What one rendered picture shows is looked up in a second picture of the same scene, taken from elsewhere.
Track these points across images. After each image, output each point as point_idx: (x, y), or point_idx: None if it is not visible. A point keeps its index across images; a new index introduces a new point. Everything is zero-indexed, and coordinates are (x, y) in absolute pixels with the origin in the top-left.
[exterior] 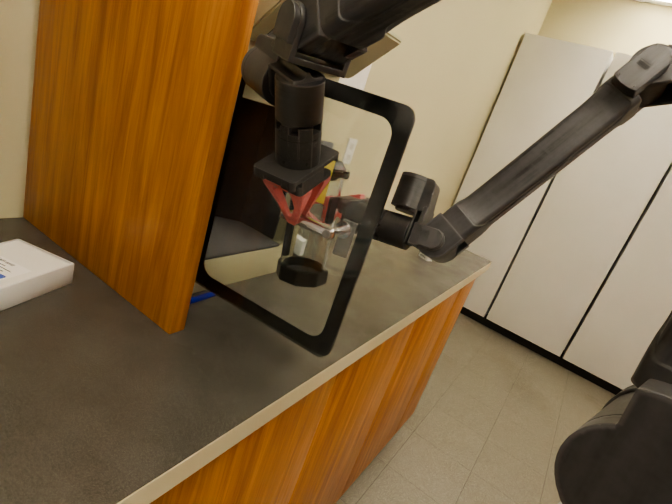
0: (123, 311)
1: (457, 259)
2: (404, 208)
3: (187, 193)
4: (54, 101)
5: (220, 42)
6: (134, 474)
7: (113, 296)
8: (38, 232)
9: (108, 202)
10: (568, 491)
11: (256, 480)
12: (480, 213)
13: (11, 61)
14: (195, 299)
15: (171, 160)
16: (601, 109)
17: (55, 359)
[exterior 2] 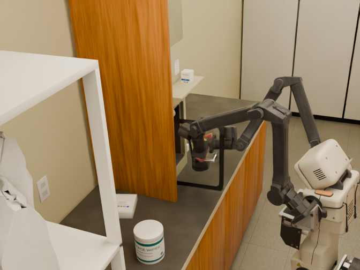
0: (158, 201)
1: None
2: (227, 137)
3: (169, 164)
4: None
5: (167, 126)
6: (196, 233)
7: (151, 198)
8: None
9: (138, 172)
10: (269, 200)
11: (214, 233)
12: (250, 134)
13: (82, 139)
14: None
15: (160, 156)
16: (271, 96)
17: (158, 219)
